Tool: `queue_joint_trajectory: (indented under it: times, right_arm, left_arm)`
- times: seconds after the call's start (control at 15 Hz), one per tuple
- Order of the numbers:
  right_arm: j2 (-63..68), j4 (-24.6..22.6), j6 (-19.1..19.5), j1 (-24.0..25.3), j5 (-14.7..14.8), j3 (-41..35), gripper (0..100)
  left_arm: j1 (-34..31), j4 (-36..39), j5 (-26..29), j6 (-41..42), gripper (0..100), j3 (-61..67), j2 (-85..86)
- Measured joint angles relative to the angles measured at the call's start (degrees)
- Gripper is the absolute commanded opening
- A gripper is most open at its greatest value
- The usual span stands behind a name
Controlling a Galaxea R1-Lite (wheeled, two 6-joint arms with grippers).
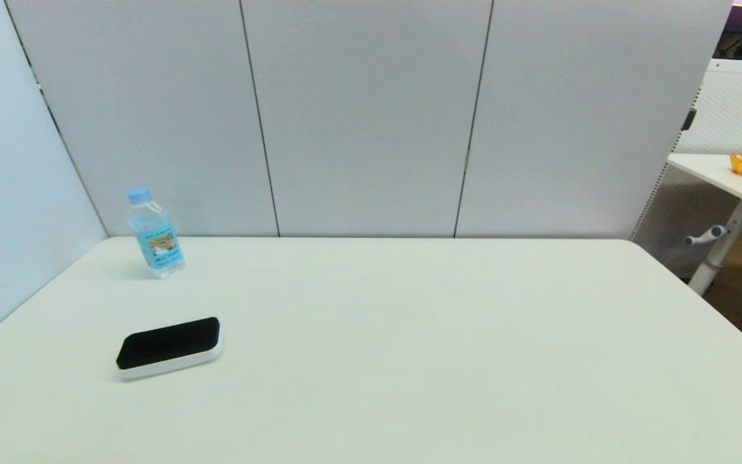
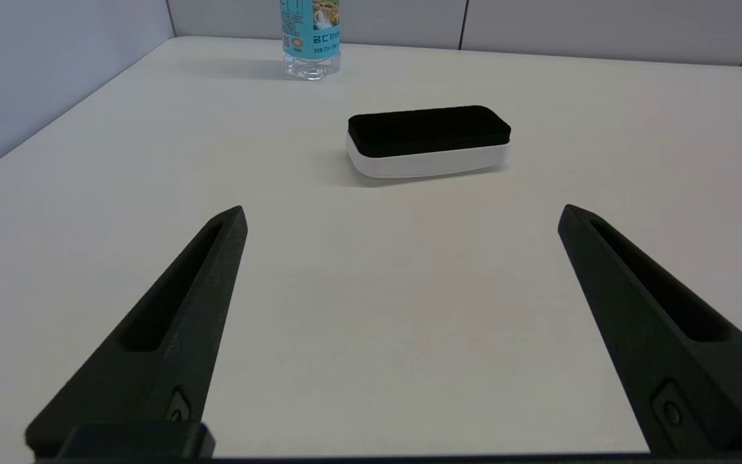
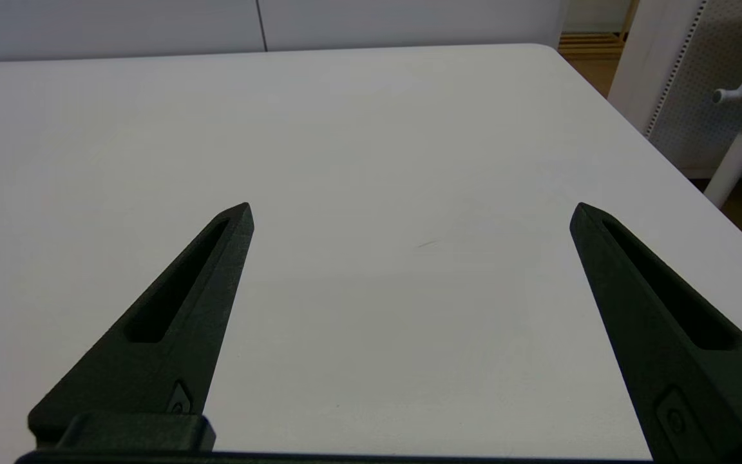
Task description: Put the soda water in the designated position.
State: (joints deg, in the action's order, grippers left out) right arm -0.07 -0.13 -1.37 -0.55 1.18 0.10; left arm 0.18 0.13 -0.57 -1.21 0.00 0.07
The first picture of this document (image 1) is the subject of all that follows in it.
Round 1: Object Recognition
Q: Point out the clear bottle with blue label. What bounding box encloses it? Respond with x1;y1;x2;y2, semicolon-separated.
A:
127;186;186;279

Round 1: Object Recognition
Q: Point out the black eraser with white base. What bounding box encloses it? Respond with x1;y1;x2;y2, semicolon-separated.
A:
115;316;224;381

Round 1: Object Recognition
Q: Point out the white side table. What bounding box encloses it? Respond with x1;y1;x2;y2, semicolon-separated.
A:
667;152;742;220

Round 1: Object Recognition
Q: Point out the white side table leg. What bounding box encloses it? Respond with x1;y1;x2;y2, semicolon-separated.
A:
688;199;742;296

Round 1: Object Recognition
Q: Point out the white pegboard panel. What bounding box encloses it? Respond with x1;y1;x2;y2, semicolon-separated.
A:
631;57;742;279

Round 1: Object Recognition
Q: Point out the grey table crank handle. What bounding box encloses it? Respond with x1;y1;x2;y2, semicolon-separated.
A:
685;224;730;247

